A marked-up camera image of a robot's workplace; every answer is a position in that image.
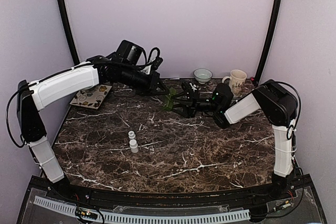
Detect patterned coaster under bowl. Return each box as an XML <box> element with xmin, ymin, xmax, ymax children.
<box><xmin>70</xmin><ymin>84</ymin><xmax>112</xmax><ymax>109</ymax></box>

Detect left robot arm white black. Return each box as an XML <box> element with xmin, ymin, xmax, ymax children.
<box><xmin>12</xmin><ymin>40</ymin><xmax>169</xmax><ymax>201</ymax></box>

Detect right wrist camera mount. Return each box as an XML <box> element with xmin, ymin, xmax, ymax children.
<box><xmin>181</xmin><ymin>82</ymin><xmax>199</xmax><ymax>95</ymax></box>

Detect cream ceramic mug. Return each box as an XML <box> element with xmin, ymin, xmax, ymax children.
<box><xmin>222</xmin><ymin>69</ymin><xmax>247</xmax><ymax>97</ymax></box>

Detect pale green bowl right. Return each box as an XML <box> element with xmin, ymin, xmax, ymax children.
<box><xmin>193</xmin><ymin>68</ymin><xmax>213</xmax><ymax>84</ymax></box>

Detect white slotted cable duct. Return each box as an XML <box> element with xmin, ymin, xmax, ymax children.
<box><xmin>33</xmin><ymin>196</ymin><xmax>250</xmax><ymax>223</ymax></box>

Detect green weekly pill organizer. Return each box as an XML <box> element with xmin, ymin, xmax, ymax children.
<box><xmin>163</xmin><ymin>88</ymin><xmax>177</xmax><ymax>111</ymax></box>

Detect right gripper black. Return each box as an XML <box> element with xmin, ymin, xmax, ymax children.
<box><xmin>169</xmin><ymin>89</ymin><xmax>221</xmax><ymax>119</ymax></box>

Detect black frame post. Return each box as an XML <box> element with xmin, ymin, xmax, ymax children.
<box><xmin>251</xmin><ymin>0</ymin><xmax>281</xmax><ymax>87</ymax></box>
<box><xmin>57</xmin><ymin>0</ymin><xmax>80</xmax><ymax>66</ymax></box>

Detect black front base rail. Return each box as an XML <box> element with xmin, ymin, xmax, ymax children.
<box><xmin>58</xmin><ymin>183</ymin><xmax>274</xmax><ymax>208</ymax></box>

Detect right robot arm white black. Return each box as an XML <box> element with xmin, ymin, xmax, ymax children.
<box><xmin>170</xmin><ymin>80</ymin><xmax>301</xmax><ymax>178</ymax></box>

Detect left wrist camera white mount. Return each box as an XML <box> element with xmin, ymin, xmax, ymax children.
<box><xmin>141</xmin><ymin>47</ymin><xmax>163</xmax><ymax>75</ymax></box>

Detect left black frame post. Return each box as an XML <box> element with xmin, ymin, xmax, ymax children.
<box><xmin>57</xmin><ymin>0</ymin><xmax>80</xmax><ymax>66</ymax></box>

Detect white pill bottle front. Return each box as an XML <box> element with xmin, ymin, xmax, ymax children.
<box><xmin>129</xmin><ymin>139</ymin><xmax>139</xmax><ymax>153</ymax></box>

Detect right black frame post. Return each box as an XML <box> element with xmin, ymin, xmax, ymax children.
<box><xmin>251</xmin><ymin>0</ymin><xmax>281</xmax><ymax>87</ymax></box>

